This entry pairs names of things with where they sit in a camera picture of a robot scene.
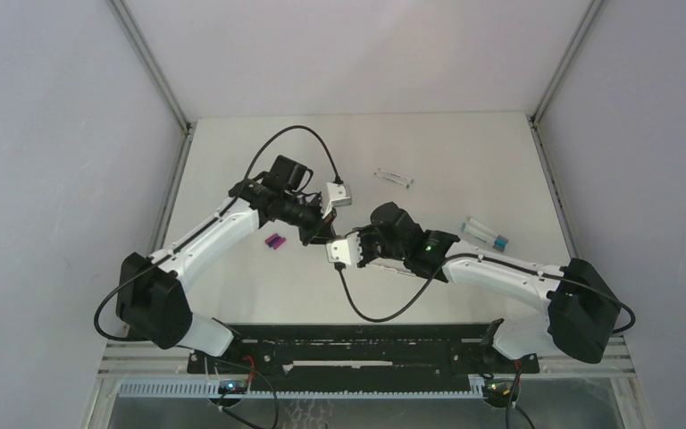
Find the white blue capped marker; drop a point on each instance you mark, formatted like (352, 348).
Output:
(495, 242)

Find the white cable duct strip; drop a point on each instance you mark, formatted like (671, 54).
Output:
(194, 389)

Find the aluminium frame rail left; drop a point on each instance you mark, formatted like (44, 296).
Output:
(126, 20)

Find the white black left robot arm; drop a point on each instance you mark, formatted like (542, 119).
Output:
(151, 298)

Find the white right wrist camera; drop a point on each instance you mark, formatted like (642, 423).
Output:
(346, 250)

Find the white yellow marker pen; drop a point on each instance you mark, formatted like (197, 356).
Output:
(401, 271)

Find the white green marker pen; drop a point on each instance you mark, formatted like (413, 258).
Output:
(391, 180)

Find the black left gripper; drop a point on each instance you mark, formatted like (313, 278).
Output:
(320, 230)

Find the aluminium frame rail right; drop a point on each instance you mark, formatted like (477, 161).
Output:
(536, 119)

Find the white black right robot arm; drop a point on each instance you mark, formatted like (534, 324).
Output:
(575, 311)

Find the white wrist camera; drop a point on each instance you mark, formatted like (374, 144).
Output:
(346, 250)
(334, 196)

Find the aluminium frame rail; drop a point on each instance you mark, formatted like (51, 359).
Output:
(126, 20)
(536, 119)

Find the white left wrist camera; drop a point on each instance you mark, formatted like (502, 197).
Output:
(334, 196)

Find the controller board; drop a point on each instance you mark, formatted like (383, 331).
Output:
(500, 389)
(233, 388)

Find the magenta pen cap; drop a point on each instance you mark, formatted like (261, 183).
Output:
(271, 238)
(282, 241)

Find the right controller board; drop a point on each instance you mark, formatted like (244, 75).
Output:
(500, 389)

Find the left controller board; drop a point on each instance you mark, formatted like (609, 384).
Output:
(233, 388)

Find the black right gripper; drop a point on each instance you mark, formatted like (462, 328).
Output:
(363, 233)

